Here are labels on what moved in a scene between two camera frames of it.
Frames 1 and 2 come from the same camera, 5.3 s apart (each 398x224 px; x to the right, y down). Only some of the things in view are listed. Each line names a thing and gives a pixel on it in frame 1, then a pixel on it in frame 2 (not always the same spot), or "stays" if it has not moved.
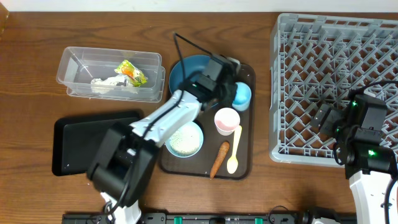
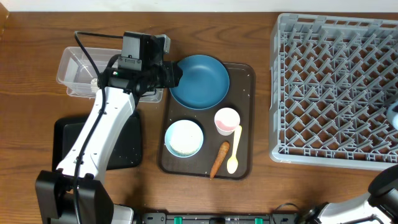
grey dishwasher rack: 318,61 stays
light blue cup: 243,97 to 392,116
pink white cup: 226,120 stays
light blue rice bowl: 187,142 stays
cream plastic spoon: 232,164 stays
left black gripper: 231,98 to 172,74
